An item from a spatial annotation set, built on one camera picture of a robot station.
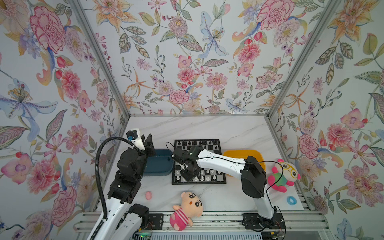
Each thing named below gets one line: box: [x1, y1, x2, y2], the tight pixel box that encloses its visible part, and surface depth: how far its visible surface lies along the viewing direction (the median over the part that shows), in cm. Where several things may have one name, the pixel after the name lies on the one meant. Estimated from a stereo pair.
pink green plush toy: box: [268, 159, 301, 193], surface depth 85 cm
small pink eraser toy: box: [145, 191, 152, 200], surface depth 83 cm
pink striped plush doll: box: [169, 191, 204, 232], surface depth 73 cm
